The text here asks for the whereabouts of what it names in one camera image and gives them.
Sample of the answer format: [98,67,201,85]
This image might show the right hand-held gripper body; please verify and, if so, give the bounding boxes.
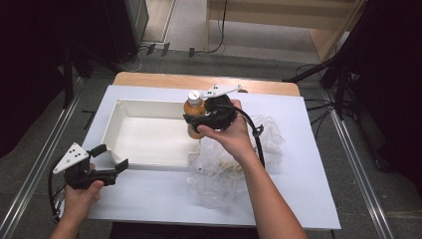
[195,84,244,131]

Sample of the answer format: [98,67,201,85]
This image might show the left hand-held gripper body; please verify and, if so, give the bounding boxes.
[52,141,117,191]

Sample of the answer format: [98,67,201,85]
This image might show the orange juice bottle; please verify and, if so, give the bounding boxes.
[183,90,207,140]

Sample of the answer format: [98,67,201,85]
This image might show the white plastic bin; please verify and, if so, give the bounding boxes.
[101,99,203,168]

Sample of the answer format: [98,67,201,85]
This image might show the clear plastic bag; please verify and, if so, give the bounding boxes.
[185,114,287,209]

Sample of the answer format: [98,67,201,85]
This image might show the person's left hand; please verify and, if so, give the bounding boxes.
[63,163,105,220]

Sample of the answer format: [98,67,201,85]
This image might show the person's right hand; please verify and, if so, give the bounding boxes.
[196,99,257,160]

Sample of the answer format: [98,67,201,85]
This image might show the white table board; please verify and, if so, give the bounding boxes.
[55,85,342,231]

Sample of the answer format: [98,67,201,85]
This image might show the wooden table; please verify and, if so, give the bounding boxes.
[112,71,302,98]

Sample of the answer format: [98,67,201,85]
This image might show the black metal stand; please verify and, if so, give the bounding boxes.
[61,46,76,110]

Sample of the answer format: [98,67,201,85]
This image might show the person's dark clothing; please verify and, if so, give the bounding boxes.
[110,222,261,239]

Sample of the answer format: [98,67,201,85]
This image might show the black curtain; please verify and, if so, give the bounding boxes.
[332,0,422,197]
[0,0,112,158]

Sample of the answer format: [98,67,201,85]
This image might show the light wooden furniture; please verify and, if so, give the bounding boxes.
[204,0,367,63]

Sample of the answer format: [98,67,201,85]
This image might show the black cabinet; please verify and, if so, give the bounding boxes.
[103,0,149,65]

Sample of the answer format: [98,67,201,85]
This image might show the black tripod stand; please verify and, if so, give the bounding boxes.
[282,56,353,121]

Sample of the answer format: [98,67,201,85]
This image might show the left hand-held gripper black cable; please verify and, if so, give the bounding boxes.
[48,161,68,224]

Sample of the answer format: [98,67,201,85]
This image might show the hand-held gripper black cable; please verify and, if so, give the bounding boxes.
[48,161,68,224]
[232,104,267,168]

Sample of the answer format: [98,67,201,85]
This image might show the right hand-held gripper black cable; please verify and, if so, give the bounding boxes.
[232,104,267,168]

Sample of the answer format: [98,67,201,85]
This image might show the aluminium floor rail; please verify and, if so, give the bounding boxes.
[322,91,396,239]
[0,96,81,239]

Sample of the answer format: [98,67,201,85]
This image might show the white floor cable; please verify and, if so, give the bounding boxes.
[122,46,151,74]

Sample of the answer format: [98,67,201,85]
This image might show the black floor cable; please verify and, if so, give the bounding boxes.
[202,0,230,55]

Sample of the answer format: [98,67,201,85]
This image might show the black cables beside tripod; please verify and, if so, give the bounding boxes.
[304,98,336,141]

